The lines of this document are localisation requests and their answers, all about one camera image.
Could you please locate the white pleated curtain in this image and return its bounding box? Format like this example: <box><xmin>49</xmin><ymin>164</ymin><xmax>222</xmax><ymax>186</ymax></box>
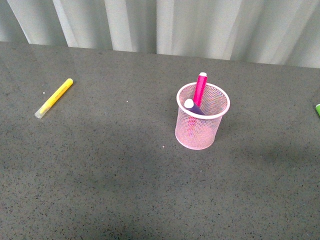
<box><xmin>0</xmin><ymin>0</ymin><xmax>320</xmax><ymax>68</ymax></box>

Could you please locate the yellow highlighter pen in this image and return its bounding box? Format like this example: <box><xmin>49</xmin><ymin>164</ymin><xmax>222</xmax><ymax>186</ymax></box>
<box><xmin>34</xmin><ymin>78</ymin><xmax>74</xmax><ymax>119</ymax></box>

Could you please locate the pink mesh pen cup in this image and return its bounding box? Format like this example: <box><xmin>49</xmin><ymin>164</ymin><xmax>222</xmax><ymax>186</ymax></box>
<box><xmin>175</xmin><ymin>82</ymin><xmax>230</xmax><ymax>150</ymax></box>

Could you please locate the pink highlighter pen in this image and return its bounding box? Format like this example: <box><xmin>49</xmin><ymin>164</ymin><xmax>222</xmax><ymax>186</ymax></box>
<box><xmin>186</xmin><ymin>71</ymin><xmax>208</xmax><ymax>137</ymax></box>

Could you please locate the purple highlighter pen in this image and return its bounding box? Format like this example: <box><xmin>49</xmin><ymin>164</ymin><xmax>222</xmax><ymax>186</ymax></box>
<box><xmin>184</xmin><ymin>98</ymin><xmax>205</xmax><ymax>116</ymax></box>

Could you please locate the green highlighter pen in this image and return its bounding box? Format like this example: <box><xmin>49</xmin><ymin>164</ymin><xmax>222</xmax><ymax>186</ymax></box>
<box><xmin>315</xmin><ymin>104</ymin><xmax>320</xmax><ymax>116</ymax></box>

